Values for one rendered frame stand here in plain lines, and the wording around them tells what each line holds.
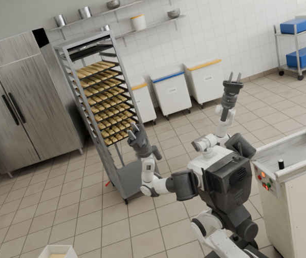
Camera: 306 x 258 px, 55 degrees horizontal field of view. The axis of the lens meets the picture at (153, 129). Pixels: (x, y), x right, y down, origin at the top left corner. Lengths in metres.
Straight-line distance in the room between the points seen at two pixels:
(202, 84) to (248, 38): 1.41
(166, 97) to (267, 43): 2.29
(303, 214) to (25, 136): 4.04
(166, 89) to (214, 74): 0.85
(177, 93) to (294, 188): 3.39
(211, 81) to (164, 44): 1.10
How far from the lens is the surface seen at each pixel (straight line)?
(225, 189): 1.54
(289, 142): 2.17
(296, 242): 2.20
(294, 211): 2.02
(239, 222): 1.78
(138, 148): 1.47
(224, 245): 2.17
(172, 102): 5.01
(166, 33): 5.46
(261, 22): 6.05
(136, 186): 3.40
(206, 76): 5.06
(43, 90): 4.68
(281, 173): 1.83
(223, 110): 1.81
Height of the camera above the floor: 1.98
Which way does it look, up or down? 23 degrees down
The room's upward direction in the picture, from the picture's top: 18 degrees counter-clockwise
